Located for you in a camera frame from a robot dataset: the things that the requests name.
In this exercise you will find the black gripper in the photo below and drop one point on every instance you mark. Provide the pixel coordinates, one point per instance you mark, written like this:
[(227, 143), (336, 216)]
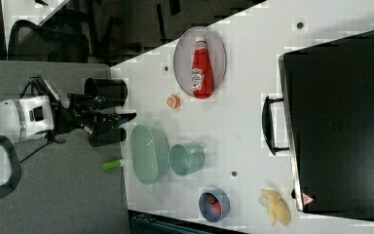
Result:
[(80, 110)]

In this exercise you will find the red ketchup bottle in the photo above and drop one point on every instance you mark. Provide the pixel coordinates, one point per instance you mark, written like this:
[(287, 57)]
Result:
[(201, 72)]

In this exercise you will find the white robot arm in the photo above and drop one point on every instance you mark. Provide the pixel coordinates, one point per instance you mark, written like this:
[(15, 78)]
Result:
[(47, 116)]

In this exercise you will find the grey oval plate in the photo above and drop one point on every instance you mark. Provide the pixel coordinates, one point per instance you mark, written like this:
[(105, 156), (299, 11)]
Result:
[(184, 55)]

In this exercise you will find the black cylinder upper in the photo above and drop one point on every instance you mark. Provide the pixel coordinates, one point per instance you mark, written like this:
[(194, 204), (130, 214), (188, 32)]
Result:
[(109, 92)]

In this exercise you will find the green oval strainer basket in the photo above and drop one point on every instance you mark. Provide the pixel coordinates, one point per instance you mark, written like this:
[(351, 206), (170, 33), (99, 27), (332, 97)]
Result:
[(149, 153)]

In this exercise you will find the green marker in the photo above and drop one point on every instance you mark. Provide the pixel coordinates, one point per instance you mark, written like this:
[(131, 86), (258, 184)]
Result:
[(112, 165)]

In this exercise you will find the small orange round object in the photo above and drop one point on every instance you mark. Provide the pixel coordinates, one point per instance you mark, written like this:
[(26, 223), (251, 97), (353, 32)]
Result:
[(173, 101)]

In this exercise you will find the green cup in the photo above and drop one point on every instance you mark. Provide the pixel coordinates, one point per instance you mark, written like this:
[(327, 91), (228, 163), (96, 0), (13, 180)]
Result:
[(186, 159)]

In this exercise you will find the black office chair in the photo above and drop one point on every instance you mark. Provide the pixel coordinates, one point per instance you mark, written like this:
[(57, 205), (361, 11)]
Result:
[(31, 42)]

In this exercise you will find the red strawberry in bowl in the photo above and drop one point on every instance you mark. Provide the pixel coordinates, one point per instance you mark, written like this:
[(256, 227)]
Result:
[(214, 204)]

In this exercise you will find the blue bowl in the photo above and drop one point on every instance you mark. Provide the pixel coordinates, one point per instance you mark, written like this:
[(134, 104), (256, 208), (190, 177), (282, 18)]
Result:
[(205, 208)]

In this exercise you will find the yellow banana peel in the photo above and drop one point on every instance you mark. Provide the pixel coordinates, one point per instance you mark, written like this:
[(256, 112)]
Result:
[(277, 209)]

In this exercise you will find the black toaster oven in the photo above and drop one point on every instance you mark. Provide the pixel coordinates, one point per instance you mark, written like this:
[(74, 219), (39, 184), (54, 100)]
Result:
[(328, 100)]

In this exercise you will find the black oven door handle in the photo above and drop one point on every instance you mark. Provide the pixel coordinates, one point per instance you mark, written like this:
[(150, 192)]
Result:
[(268, 125)]

